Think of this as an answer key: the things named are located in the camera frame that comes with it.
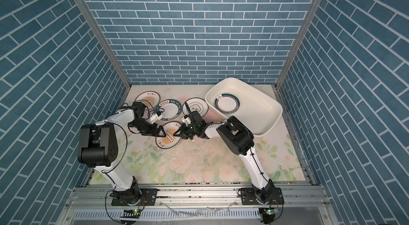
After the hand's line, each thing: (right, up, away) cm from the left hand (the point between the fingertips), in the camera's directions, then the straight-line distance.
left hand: (162, 134), depth 91 cm
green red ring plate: (+39, +17, +19) cm, 47 cm away
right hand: (+7, -1, 0) cm, 7 cm away
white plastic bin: (+61, +12, +16) cm, 65 cm away
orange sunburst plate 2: (+5, -4, 0) cm, 6 cm away
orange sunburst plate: (-15, +20, +21) cm, 33 cm away
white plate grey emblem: (+18, +17, +18) cm, 30 cm away
